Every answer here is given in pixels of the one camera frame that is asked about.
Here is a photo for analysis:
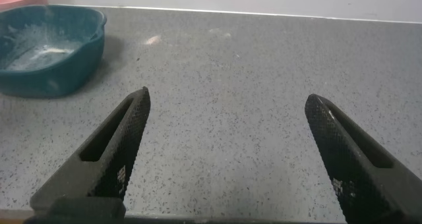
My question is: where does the teal plastic tray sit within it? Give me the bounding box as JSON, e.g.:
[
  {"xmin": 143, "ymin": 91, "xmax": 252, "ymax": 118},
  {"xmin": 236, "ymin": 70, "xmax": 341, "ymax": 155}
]
[{"xmin": 0, "ymin": 5, "xmax": 107, "ymax": 99}]

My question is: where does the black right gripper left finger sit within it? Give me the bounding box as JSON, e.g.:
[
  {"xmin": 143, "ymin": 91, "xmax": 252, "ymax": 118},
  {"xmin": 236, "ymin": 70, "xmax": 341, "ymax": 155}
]
[{"xmin": 29, "ymin": 86, "xmax": 152, "ymax": 215}]

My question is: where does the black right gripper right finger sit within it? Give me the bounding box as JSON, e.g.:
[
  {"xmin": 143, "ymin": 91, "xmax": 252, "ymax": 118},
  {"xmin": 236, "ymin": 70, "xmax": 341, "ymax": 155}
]
[{"xmin": 304, "ymin": 94, "xmax": 422, "ymax": 224}]

